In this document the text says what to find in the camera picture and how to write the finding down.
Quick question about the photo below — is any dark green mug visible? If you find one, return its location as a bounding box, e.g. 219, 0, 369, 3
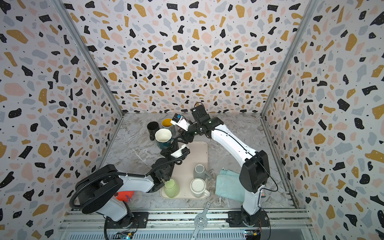
155, 129, 173, 150

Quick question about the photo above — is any grey mug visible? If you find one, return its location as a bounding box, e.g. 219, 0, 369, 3
193, 164, 212, 180

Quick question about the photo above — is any light blue mug yellow inside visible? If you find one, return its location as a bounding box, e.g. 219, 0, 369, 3
162, 118, 177, 136

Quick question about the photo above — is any black mug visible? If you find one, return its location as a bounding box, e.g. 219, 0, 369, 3
147, 122, 160, 141

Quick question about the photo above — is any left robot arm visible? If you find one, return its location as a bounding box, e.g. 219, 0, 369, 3
69, 145, 190, 228

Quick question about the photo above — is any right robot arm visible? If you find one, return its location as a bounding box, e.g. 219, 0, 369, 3
171, 105, 270, 227

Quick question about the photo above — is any light green mug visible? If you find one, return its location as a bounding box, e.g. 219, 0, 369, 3
164, 179, 180, 198

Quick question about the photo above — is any white mug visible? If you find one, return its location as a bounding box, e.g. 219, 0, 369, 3
190, 178, 211, 199

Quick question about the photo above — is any beige tray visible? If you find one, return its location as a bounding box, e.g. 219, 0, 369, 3
171, 142, 209, 200

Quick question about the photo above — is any teal cloth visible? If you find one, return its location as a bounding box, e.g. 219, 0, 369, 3
215, 169, 245, 202

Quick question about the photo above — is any red fish plush toy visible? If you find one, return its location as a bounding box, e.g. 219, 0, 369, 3
114, 191, 134, 202

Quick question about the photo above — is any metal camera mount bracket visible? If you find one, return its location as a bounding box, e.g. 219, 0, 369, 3
191, 197, 214, 240

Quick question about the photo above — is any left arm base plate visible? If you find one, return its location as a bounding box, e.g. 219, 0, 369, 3
105, 212, 149, 229

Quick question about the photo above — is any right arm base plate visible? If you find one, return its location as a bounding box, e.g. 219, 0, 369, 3
226, 210, 270, 228

